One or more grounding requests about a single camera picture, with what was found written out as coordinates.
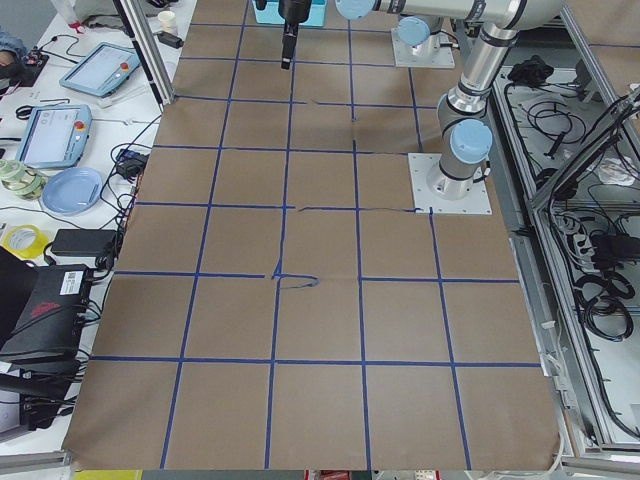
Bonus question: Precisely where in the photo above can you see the white paper cup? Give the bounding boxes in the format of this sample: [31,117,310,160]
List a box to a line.
[157,10,178,35]

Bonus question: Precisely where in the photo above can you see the black power adapter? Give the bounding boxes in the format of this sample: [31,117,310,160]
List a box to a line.
[50,229,116,257]

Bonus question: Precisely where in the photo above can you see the green tape rolls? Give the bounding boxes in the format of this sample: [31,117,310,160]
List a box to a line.
[1,160,48,200]

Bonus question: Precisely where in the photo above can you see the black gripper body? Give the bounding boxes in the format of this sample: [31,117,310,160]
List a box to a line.
[278,0,310,25]

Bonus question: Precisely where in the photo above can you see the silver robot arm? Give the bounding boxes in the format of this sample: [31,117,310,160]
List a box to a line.
[336,0,565,200]
[397,15,444,56]

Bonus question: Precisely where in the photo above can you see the teach pendant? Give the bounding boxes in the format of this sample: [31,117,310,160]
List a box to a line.
[17,105,93,169]
[59,42,140,98]

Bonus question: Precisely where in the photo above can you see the teach pendant near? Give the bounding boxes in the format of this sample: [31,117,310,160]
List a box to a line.
[17,105,93,169]

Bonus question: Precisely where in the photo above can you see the aluminium frame post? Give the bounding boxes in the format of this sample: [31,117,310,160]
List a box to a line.
[113,0,175,106]

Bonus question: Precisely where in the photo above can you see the teal plastic storage bin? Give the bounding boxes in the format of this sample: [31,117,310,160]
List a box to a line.
[252,0,327,27]

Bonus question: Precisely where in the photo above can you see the light blue plate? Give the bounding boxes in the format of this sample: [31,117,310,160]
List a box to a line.
[40,167,103,215]

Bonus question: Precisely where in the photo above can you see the yellow tape roll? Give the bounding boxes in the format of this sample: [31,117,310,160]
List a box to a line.
[2,225,49,260]

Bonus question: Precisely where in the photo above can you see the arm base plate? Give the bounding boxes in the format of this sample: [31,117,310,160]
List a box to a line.
[391,28,455,69]
[408,153,492,215]

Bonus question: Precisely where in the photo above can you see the teach pendant far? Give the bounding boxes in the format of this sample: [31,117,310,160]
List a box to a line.
[59,42,140,98]

